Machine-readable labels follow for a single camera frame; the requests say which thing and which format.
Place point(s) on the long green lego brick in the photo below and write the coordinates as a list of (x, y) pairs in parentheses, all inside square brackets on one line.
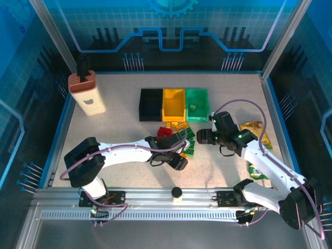
[(189, 151), (190, 135)]

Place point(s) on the red lego brick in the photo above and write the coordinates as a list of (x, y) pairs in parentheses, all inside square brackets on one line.
[(163, 131)]

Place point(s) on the small yellow lego brick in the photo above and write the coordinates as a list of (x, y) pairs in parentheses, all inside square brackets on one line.
[(171, 125)]

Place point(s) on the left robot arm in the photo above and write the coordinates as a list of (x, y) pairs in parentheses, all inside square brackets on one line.
[(122, 153)]

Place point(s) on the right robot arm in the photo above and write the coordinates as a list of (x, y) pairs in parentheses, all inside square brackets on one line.
[(262, 160)]

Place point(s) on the green plastic bin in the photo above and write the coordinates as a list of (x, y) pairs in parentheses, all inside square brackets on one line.
[(199, 116)]

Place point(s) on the yellow snack bag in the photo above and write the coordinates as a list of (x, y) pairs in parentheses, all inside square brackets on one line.
[(256, 127)]

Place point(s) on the black knob on cream base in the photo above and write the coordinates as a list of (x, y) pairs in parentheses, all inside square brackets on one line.
[(177, 192)]

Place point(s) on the yellow plastic bin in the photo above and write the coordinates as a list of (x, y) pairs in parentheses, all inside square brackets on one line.
[(173, 109)]

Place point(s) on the black plastic bin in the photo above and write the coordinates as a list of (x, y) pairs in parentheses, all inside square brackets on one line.
[(150, 103)]

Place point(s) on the white holder with pink top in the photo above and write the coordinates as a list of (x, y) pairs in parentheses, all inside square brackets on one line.
[(89, 103)]

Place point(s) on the aluminium front rail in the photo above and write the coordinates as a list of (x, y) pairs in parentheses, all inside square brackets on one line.
[(150, 197)]

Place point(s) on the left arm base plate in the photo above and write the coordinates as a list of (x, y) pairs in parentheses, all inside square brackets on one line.
[(116, 198)]

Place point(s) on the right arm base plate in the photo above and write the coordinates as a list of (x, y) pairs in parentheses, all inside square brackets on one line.
[(225, 198)]

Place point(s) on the right aluminium frame post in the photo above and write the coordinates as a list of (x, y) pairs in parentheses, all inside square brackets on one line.
[(282, 39)]

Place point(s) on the aluminium frame post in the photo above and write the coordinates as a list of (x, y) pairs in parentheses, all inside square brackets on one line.
[(52, 33), (282, 39)]

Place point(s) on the left aluminium frame post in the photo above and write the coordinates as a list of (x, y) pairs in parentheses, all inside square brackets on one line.
[(52, 33)]

